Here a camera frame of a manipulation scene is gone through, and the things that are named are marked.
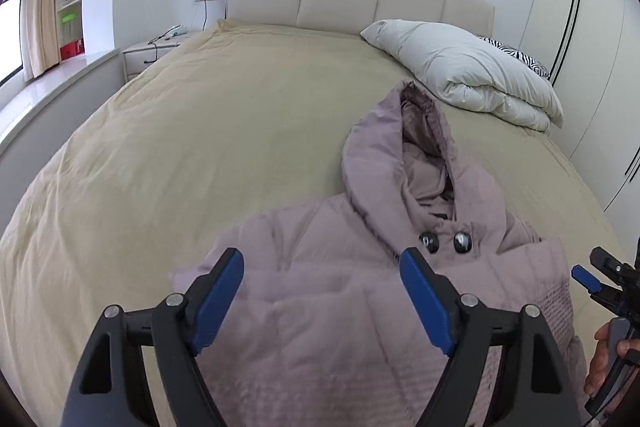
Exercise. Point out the green plastic item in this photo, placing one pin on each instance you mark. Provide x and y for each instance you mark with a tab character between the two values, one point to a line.
69	17

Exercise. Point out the zebra print pillow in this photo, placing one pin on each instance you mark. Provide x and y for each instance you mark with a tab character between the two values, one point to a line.
522	54

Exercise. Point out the person's right hand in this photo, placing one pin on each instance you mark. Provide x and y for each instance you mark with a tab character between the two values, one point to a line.
597	367

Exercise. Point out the white wardrobe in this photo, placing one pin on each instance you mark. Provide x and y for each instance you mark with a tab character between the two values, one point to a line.
590	32

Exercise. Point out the bed with beige cover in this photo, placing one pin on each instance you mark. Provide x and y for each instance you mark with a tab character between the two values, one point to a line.
200	132

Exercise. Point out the mauve hooded puffer jacket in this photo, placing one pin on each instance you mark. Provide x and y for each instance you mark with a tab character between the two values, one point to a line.
325	287

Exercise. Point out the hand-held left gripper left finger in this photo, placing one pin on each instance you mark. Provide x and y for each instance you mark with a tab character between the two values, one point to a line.
220	297

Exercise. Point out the white window sill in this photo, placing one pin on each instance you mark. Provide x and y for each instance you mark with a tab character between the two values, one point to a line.
50	82

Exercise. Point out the white nightstand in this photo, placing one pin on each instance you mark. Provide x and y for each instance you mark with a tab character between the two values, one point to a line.
142	59

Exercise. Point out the red box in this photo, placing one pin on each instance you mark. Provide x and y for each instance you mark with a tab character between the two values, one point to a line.
71	49

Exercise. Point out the folded white duvet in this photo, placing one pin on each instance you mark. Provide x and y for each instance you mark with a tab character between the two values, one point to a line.
450	62

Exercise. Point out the black framed window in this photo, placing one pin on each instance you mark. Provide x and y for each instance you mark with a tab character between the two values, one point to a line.
10	42

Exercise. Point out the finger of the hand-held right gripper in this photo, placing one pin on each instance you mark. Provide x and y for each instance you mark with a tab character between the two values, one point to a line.
582	277
612	267

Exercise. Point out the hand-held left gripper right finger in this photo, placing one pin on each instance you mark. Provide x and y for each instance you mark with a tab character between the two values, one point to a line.
425	297

